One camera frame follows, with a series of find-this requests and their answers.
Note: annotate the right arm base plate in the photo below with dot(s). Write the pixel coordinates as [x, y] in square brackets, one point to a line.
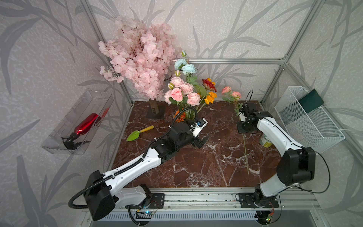
[256, 200]

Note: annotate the dark green card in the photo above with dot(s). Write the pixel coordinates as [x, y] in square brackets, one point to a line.
[311, 101]

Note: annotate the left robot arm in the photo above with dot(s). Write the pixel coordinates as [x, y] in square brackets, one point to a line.
[107, 190]

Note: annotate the red and orange flowers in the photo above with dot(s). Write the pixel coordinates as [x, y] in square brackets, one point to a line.
[207, 91]

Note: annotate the green yellow garden trowel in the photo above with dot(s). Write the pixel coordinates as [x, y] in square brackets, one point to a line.
[135, 134]

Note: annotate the pink ranunculus flower stem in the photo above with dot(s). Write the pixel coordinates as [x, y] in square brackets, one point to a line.
[191, 100]

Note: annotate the peach pink peony stem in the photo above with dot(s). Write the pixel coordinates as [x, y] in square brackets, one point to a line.
[233, 97]

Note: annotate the aluminium front rail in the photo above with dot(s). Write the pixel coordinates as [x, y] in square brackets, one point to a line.
[224, 199]

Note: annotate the light blue carnation stem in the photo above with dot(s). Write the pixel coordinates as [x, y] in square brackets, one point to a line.
[182, 66]

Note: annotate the pink cherry blossom tree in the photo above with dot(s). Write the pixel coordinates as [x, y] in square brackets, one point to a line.
[140, 54]

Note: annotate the green tape roll can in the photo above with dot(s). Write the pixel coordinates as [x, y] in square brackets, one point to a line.
[265, 141]

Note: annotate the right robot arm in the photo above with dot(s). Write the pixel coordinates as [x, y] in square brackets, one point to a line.
[297, 164]

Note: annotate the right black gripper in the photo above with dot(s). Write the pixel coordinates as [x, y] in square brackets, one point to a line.
[240, 129]

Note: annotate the clear plastic wall bin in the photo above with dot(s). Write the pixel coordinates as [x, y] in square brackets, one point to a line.
[91, 101]

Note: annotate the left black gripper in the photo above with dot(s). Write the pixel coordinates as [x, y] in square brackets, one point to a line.
[196, 141]

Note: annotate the white wire mesh basket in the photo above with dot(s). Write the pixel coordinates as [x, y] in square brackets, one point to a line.
[315, 129]

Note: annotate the pale pink carnation stem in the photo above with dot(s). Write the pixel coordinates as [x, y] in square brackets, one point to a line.
[177, 82]

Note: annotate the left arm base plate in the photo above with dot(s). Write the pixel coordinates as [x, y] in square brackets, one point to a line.
[154, 201]

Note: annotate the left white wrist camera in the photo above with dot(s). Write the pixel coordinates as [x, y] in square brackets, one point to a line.
[197, 127]

